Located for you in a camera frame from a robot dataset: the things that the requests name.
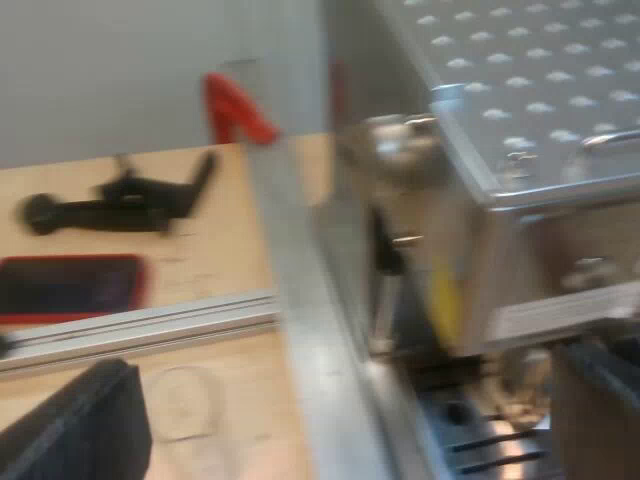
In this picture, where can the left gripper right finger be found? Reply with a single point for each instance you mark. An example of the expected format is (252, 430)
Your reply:
(600, 415)

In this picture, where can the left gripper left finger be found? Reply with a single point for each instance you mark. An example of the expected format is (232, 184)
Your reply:
(75, 430)

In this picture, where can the steel espresso machine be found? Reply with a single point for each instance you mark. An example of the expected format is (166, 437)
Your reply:
(530, 165)

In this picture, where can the clear measuring glass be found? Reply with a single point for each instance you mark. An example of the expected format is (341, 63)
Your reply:
(184, 404)

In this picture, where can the black device with red case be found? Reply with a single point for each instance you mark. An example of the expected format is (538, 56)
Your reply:
(70, 287)

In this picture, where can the black tripod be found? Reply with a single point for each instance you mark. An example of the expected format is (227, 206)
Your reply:
(125, 197)

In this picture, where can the red clamp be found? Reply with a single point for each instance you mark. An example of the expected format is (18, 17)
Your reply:
(235, 110)

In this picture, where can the aluminium rail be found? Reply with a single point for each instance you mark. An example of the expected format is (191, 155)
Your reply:
(140, 322)
(310, 320)

